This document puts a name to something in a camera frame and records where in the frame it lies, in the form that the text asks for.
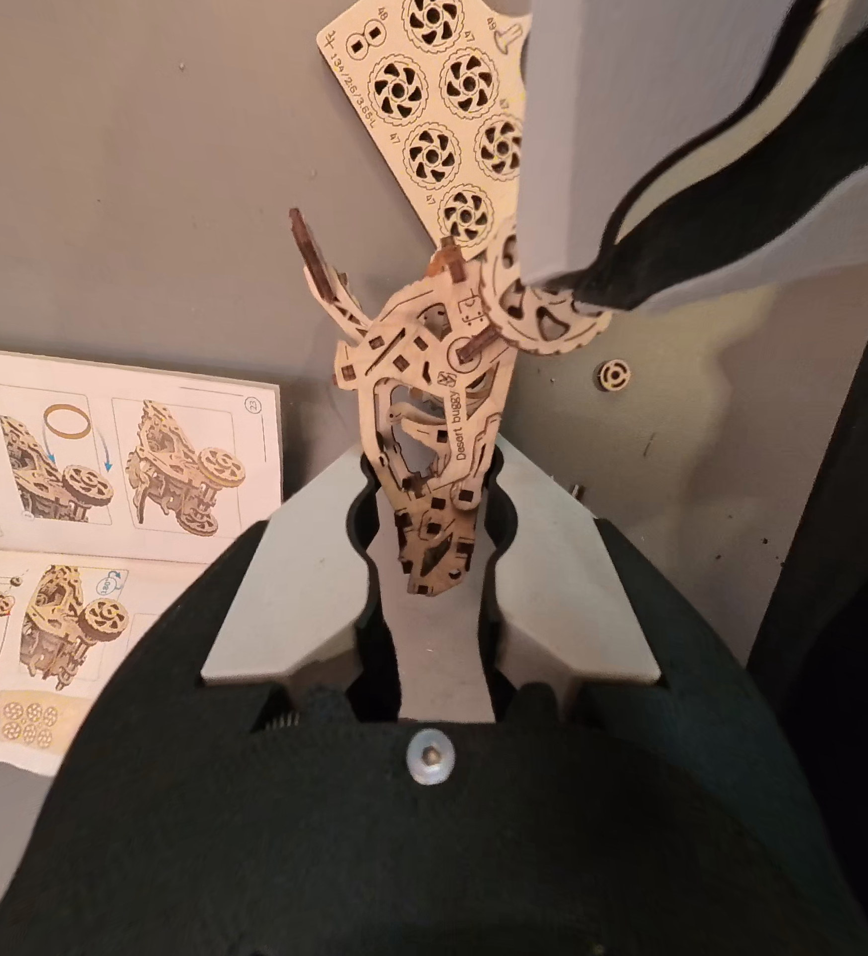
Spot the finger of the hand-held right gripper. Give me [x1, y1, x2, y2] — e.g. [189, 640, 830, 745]
[514, 0, 829, 288]
[572, 0, 868, 315]

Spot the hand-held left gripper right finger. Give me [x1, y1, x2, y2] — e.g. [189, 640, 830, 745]
[477, 439, 662, 721]

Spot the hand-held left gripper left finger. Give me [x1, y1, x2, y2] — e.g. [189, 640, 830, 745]
[200, 452, 403, 721]

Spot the paper instruction booklet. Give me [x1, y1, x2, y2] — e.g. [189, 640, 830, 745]
[0, 345, 283, 778]

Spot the wooden gear wheel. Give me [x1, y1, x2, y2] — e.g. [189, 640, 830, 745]
[479, 224, 614, 359]

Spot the wooden parts sheet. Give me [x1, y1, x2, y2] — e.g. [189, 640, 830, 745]
[316, 0, 535, 247]

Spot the wooden buggy model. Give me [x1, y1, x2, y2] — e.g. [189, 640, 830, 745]
[288, 208, 526, 598]

